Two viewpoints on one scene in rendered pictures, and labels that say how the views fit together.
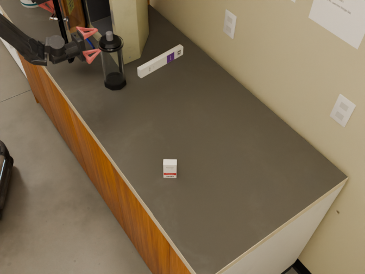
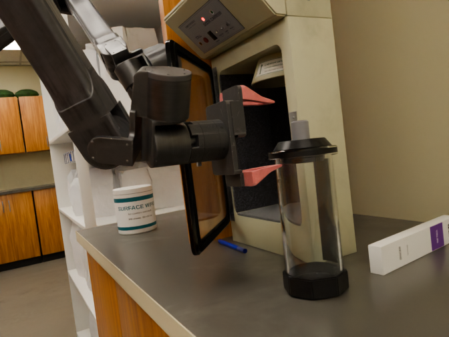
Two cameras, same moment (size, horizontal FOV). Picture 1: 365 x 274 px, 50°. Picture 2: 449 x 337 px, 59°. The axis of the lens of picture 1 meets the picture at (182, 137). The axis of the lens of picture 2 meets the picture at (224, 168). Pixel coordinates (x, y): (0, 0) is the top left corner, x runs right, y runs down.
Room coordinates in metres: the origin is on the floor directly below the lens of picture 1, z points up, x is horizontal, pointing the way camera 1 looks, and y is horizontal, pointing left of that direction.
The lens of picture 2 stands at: (0.67, 0.34, 1.18)
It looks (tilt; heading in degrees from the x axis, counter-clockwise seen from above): 3 degrees down; 9
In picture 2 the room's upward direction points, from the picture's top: 7 degrees counter-clockwise
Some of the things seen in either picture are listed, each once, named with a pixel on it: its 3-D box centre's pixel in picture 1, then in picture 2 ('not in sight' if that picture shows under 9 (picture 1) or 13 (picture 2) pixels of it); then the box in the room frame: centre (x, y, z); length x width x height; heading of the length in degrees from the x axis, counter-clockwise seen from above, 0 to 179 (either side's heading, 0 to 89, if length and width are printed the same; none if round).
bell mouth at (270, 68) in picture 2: not in sight; (288, 68); (1.60, 0.31, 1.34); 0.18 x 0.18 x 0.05
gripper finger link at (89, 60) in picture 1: (89, 50); (252, 160); (1.26, 0.39, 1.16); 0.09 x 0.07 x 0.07; 127
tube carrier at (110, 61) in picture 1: (112, 62); (308, 214); (1.31, 0.31, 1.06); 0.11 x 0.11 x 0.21
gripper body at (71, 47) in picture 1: (71, 49); (207, 140); (1.22, 0.44, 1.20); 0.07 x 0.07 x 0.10; 37
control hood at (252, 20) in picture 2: not in sight; (216, 17); (1.52, 0.45, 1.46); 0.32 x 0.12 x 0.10; 37
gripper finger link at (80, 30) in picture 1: (87, 36); (247, 113); (1.26, 0.39, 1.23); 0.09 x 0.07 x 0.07; 127
